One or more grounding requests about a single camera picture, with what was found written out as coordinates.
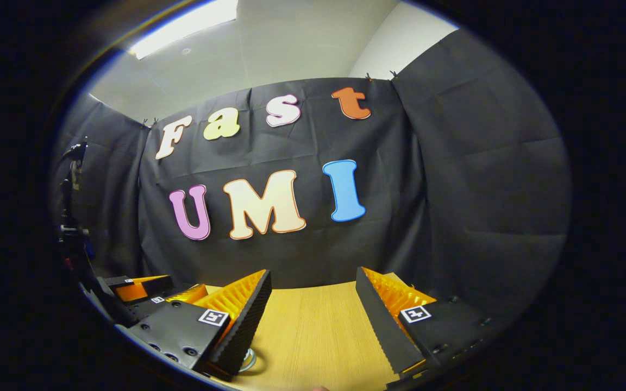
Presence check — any black stand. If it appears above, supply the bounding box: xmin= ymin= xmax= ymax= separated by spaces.
xmin=52 ymin=138 xmax=93 ymax=272

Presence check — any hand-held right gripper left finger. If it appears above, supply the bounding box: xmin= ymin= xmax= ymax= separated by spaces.
xmin=116 ymin=270 xmax=273 ymax=381

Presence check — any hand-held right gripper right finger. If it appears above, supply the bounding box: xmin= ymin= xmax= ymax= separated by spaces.
xmin=355 ymin=266 xmax=509 ymax=389

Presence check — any black backdrop cloth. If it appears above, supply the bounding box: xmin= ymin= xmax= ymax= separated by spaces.
xmin=49 ymin=27 xmax=572 ymax=326

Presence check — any ceiling light panel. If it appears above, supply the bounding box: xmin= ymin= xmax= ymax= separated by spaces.
xmin=128 ymin=0 xmax=239 ymax=60

